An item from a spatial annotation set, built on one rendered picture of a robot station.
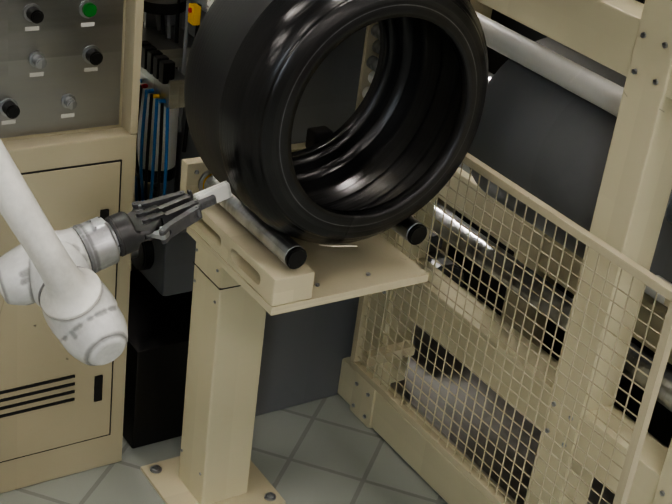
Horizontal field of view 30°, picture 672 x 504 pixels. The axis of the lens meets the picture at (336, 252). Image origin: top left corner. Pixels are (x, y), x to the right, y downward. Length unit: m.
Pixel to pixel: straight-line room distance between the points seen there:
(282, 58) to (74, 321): 0.56
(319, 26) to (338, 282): 0.57
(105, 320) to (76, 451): 1.16
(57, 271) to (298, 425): 1.54
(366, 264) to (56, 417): 0.93
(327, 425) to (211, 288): 0.78
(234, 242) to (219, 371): 0.52
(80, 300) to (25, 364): 0.94
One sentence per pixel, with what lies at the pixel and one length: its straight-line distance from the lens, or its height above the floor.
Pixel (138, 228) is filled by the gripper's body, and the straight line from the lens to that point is 2.23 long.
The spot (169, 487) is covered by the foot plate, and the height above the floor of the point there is 0.01.
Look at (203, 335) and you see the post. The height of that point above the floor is 0.47.
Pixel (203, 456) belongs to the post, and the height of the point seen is 0.16.
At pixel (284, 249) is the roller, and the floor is 0.91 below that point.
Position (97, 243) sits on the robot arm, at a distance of 2.19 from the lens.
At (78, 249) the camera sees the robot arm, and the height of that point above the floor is 0.96.
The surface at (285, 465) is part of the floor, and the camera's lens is 3.28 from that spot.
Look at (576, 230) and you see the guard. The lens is 2.40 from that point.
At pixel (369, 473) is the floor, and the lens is 3.29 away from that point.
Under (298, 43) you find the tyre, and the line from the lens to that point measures 2.13.
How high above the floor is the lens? 2.01
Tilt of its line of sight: 28 degrees down
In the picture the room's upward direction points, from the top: 8 degrees clockwise
